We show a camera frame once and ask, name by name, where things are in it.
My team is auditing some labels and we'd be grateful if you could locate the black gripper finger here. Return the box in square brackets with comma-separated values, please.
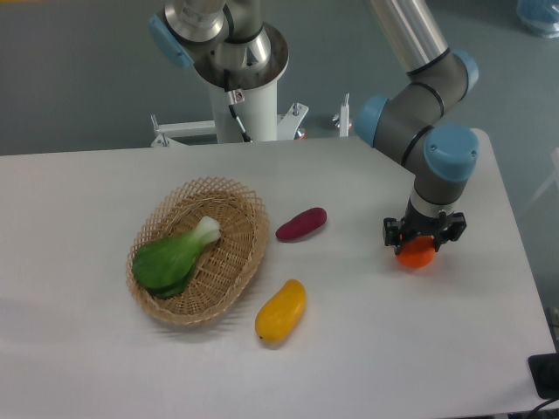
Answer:
[383, 217, 404, 255]
[432, 211, 467, 252]

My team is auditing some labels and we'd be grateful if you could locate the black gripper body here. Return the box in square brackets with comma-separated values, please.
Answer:
[401, 203, 446, 241]

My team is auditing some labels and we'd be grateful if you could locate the orange fruit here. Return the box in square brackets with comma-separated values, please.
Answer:
[397, 236, 436, 269]

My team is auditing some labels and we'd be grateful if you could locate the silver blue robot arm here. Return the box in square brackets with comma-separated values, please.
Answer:
[148, 1, 479, 253]

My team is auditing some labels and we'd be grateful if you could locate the purple sweet potato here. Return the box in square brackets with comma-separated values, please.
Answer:
[275, 207, 328, 242]

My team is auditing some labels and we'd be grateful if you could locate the yellow mango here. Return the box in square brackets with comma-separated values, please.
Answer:
[254, 278, 307, 344]

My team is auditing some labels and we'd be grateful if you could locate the black device at table edge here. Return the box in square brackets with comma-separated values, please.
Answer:
[528, 353, 558, 399]

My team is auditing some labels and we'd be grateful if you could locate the woven wicker basket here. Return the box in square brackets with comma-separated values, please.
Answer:
[126, 177, 269, 326]

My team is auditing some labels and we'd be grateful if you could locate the blue object top right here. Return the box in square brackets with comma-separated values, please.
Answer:
[516, 0, 558, 38]

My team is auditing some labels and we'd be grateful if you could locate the green bok choy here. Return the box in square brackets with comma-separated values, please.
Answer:
[132, 216, 221, 299]

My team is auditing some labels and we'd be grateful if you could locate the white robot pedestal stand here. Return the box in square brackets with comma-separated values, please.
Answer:
[149, 80, 354, 148]

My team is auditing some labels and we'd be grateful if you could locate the black cable on pedestal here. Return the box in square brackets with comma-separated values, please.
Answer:
[223, 68, 253, 143]

